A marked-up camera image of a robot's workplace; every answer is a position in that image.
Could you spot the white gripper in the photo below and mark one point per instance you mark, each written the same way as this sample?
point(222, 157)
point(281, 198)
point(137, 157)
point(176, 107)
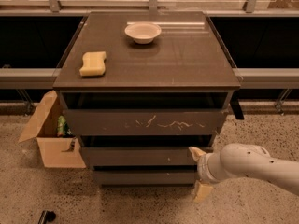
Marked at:
point(203, 168)

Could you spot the grey drawer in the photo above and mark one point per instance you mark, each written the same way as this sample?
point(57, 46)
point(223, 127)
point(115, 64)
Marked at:
point(115, 122)
point(148, 178)
point(136, 156)

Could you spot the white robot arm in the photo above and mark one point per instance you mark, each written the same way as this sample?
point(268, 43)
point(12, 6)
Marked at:
point(240, 160)

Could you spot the grey bottom drawer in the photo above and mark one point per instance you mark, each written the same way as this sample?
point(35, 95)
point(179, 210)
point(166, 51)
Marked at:
point(148, 178)

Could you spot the dark grey drawer cabinet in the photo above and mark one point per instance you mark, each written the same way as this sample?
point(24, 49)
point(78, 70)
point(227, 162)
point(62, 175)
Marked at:
point(185, 68)

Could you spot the grey top drawer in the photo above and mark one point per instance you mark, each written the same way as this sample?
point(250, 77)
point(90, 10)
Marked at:
point(115, 122)

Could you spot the open cardboard box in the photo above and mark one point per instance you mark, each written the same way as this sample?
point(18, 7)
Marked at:
point(55, 151)

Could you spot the green snack bag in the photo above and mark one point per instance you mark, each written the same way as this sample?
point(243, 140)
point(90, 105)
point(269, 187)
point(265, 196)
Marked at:
point(62, 128)

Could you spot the white ceramic bowl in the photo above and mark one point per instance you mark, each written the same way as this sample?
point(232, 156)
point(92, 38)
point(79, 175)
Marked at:
point(143, 32)

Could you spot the yellow sponge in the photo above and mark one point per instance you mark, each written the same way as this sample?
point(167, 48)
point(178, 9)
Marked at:
point(93, 64)

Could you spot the black object on floor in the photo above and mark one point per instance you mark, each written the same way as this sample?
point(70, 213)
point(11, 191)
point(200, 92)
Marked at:
point(46, 216)

